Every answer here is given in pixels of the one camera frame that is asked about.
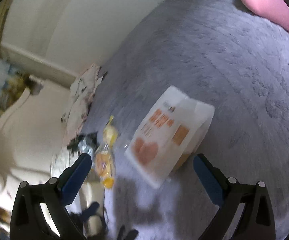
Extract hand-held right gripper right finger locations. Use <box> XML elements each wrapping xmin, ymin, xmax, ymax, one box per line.
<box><xmin>193</xmin><ymin>153</ymin><xmax>277</xmax><ymax>240</ymax></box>

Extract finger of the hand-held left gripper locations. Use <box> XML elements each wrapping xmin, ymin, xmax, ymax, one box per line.
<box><xmin>81</xmin><ymin>202</ymin><xmax>101</xmax><ymax>220</ymax></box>
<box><xmin>117</xmin><ymin>228</ymin><xmax>139</xmax><ymax>240</ymax></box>

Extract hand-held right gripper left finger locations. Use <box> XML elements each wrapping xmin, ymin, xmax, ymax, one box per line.
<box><xmin>10</xmin><ymin>152</ymin><xmax>93</xmax><ymax>240</ymax></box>

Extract white orange print paper bag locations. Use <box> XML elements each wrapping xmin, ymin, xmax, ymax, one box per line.
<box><xmin>124</xmin><ymin>85</ymin><xmax>215</xmax><ymax>190</ymax></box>

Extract orange bread packet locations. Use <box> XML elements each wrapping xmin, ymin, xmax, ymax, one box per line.
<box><xmin>93</xmin><ymin>144</ymin><xmax>116</xmax><ymax>189</ymax></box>

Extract yellow packaged cake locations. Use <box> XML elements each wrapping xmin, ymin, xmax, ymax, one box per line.
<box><xmin>102</xmin><ymin>115</ymin><xmax>120</xmax><ymax>147</ymax></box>

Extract floral cloth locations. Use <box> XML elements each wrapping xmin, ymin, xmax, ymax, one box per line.
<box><xmin>51</xmin><ymin>64</ymin><xmax>109</xmax><ymax>178</ymax></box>

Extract purple fluffy blanket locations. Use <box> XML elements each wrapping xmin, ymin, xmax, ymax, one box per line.
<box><xmin>67</xmin><ymin>0</ymin><xmax>289</xmax><ymax>240</ymax></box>

